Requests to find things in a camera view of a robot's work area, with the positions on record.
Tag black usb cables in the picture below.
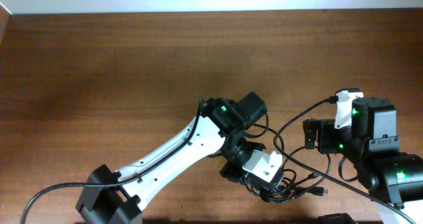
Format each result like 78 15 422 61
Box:
244 123 332 204

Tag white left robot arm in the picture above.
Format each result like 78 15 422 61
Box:
75 93 283 223

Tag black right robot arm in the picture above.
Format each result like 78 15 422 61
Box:
303 97 422 223

